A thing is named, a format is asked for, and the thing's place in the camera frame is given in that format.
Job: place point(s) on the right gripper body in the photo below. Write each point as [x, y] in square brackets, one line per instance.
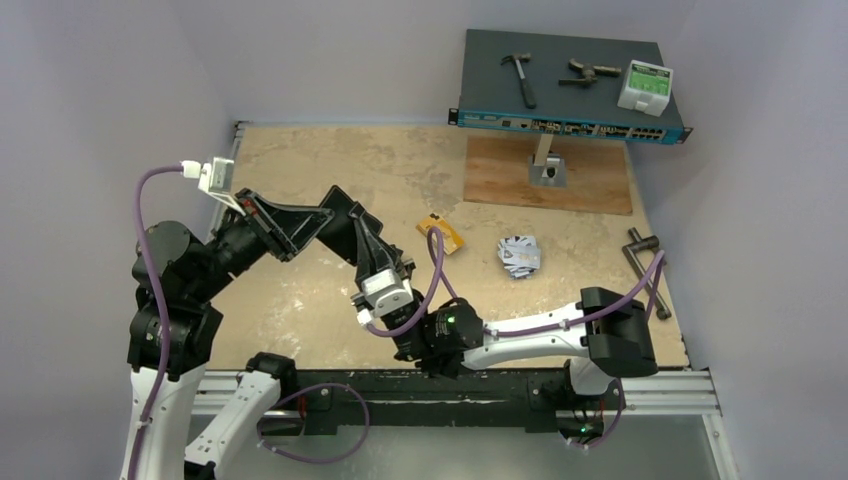
[403, 272]

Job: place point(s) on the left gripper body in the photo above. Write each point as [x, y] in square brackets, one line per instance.
[247, 206]

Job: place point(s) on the black leather card holder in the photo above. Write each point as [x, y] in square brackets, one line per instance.
[339, 234]

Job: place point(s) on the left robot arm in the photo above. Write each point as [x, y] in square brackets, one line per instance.
[172, 334]

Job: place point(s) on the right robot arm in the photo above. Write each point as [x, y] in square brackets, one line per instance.
[610, 330]

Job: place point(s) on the yellow card stack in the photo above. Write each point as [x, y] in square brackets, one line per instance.
[451, 239]

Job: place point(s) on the small hammer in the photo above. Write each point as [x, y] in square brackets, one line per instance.
[526, 90]

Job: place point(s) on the wooden board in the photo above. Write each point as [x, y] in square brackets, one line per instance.
[581, 176]

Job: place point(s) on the metal clamp tool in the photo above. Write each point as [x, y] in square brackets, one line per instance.
[587, 73]

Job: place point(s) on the white green box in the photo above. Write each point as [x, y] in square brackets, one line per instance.
[646, 88]

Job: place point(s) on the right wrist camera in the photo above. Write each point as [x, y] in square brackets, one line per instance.
[383, 293]

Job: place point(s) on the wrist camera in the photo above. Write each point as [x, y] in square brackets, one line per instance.
[214, 179]
[383, 293]

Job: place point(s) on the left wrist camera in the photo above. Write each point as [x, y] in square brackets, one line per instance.
[214, 179]

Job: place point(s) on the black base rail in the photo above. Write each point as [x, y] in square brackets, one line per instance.
[534, 400]

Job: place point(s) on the metal stand bracket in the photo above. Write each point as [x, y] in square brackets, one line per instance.
[545, 167]

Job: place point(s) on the blue network switch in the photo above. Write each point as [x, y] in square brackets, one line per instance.
[490, 97]

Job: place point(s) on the metal crank handle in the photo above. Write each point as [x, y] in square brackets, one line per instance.
[633, 252]

